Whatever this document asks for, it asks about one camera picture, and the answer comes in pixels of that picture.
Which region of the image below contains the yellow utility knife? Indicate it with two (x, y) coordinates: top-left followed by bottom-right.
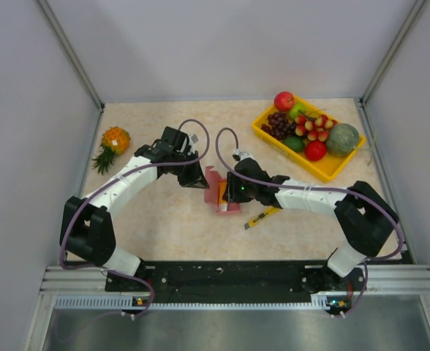
(244, 206), (281, 230)

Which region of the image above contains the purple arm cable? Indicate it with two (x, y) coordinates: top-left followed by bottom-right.
(58, 118), (211, 318)
(214, 127), (405, 318)

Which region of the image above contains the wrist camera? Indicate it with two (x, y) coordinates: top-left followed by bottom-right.
(232, 148), (256, 162)
(183, 134), (199, 154)

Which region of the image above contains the dark purple grape bunch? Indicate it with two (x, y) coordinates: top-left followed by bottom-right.
(261, 112), (296, 141)

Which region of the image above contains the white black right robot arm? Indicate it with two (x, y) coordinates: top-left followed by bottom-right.
(224, 152), (402, 290)

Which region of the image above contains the red-yellow cherry bunch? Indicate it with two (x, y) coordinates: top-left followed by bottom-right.
(295, 114), (338, 143)

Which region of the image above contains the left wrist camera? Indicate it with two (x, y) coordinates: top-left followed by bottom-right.
(183, 134), (199, 154)

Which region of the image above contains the white slotted cable duct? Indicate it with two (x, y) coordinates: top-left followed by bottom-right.
(54, 295), (346, 311)

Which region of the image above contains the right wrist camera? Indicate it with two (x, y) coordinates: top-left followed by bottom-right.
(232, 148), (256, 162)

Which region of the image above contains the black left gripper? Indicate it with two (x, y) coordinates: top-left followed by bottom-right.
(170, 150), (208, 189)

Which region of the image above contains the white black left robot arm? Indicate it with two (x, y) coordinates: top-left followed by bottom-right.
(59, 127), (208, 290)

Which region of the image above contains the green apple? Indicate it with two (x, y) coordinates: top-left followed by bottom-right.
(287, 102), (306, 120)

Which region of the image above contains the red apple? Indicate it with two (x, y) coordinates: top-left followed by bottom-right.
(274, 91), (295, 112)

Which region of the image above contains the green lime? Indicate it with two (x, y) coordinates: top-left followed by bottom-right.
(282, 136), (306, 153)

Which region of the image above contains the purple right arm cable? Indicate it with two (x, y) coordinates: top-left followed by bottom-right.
(214, 127), (405, 318)

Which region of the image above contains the yellow plastic tray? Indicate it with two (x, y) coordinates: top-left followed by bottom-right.
(252, 91), (366, 183)

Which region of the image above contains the red tomato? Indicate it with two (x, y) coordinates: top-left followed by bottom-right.
(304, 140), (327, 162)

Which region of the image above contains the pink express box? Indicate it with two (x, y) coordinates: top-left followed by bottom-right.
(204, 166), (241, 216)

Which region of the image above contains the green netted melon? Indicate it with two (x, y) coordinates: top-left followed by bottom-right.
(325, 124), (360, 156)

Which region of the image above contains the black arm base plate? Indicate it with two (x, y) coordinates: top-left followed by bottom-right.
(105, 260), (366, 304)

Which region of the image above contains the orange white cream tube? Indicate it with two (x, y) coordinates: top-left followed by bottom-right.
(218, 181), (228, 212)

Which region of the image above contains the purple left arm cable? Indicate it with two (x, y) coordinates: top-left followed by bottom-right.
(58, 118), (211, 318)

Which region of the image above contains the orange toy pineapple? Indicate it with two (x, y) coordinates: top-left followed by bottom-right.
(92, 127), (131, 175)

